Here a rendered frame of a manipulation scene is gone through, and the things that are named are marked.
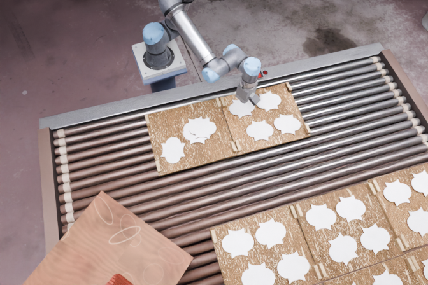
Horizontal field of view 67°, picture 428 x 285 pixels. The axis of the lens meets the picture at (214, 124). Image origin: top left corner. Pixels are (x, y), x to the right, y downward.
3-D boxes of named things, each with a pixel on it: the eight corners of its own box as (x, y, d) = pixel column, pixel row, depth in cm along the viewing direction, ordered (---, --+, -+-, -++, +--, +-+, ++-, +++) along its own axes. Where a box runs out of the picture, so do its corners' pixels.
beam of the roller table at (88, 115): (43, 123, 177) (38, 118, 172) (375, 48, 212) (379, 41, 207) (44, 137, 174) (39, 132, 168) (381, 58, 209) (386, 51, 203)
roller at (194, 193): (65, 226, 152) (60, 224, 148) (417, 126, 185) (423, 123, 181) (65, 236, 150) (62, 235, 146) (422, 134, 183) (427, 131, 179)
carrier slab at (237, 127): (218, 99, 182) (218, 97, 180) (285, 83, 189) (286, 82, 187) (237, 156, 167) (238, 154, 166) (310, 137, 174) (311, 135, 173)
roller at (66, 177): (60, 177, 163) (56, 173, 158) (395, 91, 196) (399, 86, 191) (60, 186, 161) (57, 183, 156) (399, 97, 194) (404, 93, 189)
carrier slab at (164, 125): (144, 116, 175) (144, 114, 173) (217, 99, 182) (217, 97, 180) (158, 177, 160) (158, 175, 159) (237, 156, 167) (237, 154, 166)
